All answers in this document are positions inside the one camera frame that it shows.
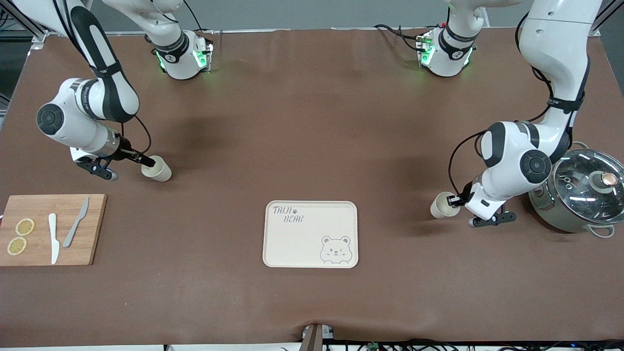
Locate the grey plastic knife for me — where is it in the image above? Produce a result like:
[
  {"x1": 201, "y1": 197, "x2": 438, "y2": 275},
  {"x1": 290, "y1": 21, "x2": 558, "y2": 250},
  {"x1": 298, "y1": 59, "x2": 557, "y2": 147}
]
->
[{"x1": 62, "y1": 197, "x2": 90, "y2": 248}]

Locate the black right base cable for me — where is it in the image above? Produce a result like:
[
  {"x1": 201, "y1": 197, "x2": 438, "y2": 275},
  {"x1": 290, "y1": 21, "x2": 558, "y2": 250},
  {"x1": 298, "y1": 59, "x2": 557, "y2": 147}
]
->
[{"x1": 183, "y1": 0, "x2": 205, "y2": 33}]

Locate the camera mount post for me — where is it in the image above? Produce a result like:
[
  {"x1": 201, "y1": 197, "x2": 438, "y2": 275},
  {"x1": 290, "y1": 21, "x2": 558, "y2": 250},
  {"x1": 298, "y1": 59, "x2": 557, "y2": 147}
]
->
[{"x1": 301, "y1": 324, "x2": 334, "y2": 351}]

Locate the glass pot lid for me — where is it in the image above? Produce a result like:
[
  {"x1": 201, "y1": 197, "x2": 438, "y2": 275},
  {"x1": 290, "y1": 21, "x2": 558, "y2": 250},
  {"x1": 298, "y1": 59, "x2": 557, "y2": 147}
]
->
[{"x1": 552, "y1": 149, "x2": 624, "y2": 225}]

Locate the brown table cover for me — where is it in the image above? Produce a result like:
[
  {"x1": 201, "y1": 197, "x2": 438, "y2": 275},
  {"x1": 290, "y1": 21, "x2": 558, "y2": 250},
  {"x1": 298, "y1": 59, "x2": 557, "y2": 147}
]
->
[{"x1": 0, "y1": 27, "x2": 624, "y2": 348}]

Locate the grey electric cooking pot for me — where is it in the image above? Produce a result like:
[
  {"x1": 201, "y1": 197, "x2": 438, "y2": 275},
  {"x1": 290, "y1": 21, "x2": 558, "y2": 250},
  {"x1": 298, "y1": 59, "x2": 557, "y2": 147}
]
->
[{"x1": 529, "y1": 141, "x2": 624, "y2": 238}]

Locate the black left base cable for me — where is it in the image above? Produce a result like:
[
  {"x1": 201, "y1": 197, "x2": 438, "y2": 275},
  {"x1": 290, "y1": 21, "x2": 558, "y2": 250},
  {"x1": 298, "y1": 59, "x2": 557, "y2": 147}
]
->
[{"x1": 373, "y1": 23, "x2": 426, "y2": 52}]

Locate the white plastic knife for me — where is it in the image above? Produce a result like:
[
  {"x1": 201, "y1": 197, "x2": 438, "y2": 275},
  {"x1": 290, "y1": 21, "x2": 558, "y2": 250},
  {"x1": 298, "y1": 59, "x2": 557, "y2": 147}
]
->
[{"x1": 48, "y1": 213, "x2": 60, "y2": 265}]

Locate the wooden cutting board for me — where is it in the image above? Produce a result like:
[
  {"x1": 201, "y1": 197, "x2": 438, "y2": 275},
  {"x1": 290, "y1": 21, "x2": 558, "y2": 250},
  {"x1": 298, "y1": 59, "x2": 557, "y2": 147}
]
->
[{"x1": 0, "y1": 194, "x2": 107, "y2": 267}]

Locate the cream bear print tray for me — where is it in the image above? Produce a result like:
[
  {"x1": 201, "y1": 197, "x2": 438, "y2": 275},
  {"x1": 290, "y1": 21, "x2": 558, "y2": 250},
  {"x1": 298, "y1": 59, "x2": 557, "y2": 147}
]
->
[{"x1": 263, "y1": 200, "x2": 359, "y2": 269}]

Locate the aluminium frame profile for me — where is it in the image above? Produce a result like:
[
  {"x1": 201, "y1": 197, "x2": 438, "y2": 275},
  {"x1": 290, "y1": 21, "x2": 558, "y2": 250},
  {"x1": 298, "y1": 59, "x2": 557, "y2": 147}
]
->
[
  {"x1": 587, "y1": 0, "x2": 624, "y2": 38},
  {"x1": 0, "y1": 0, "x2": 49, "y2": 49}
]

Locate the white IKEA cup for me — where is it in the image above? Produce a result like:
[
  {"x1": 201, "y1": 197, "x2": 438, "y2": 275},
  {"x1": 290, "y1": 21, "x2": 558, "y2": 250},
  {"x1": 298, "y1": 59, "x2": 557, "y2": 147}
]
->
[
  {"x1": 141, "y1": 156, "x2": 172, "y2": 182},
  {"x1": 430, "y1": 192, "x2": 461, "y2": 219}
]

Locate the black base cable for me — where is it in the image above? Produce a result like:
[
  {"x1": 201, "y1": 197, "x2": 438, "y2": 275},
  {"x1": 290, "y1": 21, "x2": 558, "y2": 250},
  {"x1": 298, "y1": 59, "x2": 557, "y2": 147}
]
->
[
  {"x1": 373, "y1": 23, "x2": 426, "y2": 52},
  {"x1": 183, "y1": 0, "x2": 205, "y2": 33}
]

